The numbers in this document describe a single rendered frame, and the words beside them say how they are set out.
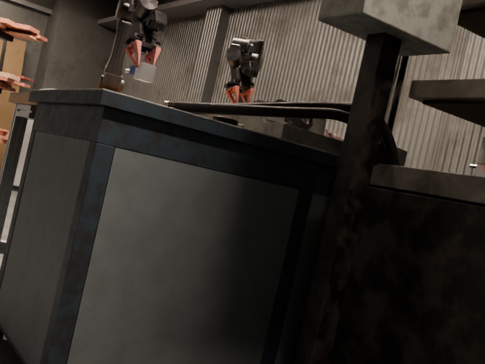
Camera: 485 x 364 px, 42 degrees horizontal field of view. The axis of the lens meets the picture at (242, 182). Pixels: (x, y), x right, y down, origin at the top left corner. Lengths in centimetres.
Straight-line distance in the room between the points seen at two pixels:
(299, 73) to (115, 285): 404
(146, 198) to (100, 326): 34
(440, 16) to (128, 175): 85
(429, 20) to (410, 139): 286
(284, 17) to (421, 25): 437
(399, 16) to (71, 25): 786
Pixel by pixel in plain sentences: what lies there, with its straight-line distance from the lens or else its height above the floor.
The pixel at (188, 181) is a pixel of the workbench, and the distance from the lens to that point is 169.
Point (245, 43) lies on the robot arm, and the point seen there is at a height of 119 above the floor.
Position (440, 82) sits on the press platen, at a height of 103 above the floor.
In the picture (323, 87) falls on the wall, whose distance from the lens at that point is 519.
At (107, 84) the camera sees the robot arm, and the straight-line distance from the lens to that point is 245.
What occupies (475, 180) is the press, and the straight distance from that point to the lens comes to 153.
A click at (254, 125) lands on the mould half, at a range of 210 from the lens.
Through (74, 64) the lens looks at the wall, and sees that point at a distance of 915.
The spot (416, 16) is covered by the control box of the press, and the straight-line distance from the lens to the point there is 157.
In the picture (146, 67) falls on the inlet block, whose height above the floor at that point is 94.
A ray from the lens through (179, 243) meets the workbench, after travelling 171.
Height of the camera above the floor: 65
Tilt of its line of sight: level
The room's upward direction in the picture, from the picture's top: 13 degrees clockwise
